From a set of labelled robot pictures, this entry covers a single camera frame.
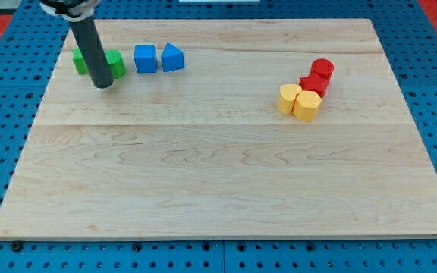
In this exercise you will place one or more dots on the black cylindrical robot pusher arm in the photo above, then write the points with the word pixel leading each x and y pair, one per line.
pixel 79 15

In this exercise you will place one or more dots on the light wooden board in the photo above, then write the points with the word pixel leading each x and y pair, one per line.
pixel 203 153

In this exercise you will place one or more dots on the yellow heart block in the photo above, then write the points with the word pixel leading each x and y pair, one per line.
pixel 287 97

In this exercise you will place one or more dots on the blue triangle block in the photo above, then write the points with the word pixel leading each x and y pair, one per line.
pixel 172 58

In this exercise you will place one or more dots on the yellow hexagon block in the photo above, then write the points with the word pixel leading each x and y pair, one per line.
pixel 307 105

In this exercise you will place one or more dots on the red star block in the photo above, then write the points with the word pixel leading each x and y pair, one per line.
pixel 314 82

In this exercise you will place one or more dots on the blue cube block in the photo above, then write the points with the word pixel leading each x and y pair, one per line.
pixel 145 58

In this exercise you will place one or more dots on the red cylinder block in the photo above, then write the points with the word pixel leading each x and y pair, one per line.
pixel 323 68

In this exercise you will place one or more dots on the green half-round block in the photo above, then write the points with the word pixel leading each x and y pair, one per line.
pixel 116 63

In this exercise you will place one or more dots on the green star block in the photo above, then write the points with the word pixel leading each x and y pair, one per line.
pixel 78 61

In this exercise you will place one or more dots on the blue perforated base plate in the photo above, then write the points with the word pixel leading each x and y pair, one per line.
pixel 28 53

